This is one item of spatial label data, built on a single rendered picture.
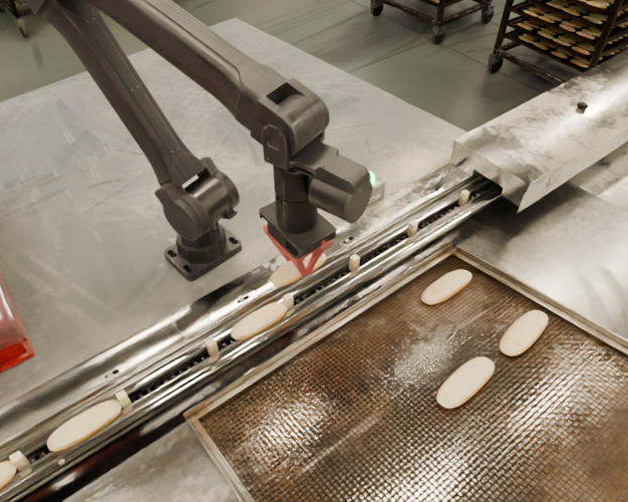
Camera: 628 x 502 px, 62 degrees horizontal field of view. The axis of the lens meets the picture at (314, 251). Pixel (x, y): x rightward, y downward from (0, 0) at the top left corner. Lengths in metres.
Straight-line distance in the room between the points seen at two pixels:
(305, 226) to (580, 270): 0.54
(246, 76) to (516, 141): 0.65
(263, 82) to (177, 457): 0.46
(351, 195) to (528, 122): 0.66
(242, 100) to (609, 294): 0.71
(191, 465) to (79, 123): 0.95
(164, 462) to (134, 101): 0.50
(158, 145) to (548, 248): 0.71
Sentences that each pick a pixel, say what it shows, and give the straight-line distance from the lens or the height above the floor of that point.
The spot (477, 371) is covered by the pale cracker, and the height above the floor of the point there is 0.93.
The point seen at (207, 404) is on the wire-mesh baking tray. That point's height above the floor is 0.89.
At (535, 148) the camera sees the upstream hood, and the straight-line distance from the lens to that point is 1.13.
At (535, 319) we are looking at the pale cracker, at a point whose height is 0.93.
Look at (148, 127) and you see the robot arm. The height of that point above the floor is 1.08.
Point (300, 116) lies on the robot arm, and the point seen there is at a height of 1.20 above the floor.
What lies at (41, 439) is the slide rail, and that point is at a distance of 0.82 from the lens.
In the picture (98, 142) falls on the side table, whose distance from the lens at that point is 1.33.
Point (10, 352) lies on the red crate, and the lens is 0.92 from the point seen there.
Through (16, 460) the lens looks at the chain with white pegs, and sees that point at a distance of 0.80.
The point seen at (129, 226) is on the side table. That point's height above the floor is 0.82.
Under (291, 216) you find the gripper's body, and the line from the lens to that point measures 0.70.
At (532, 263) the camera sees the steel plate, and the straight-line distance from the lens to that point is 1.03.
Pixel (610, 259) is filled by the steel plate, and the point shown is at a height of 0.82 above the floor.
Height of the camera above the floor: 1.52
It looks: 46 degrees down
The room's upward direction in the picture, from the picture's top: straight up
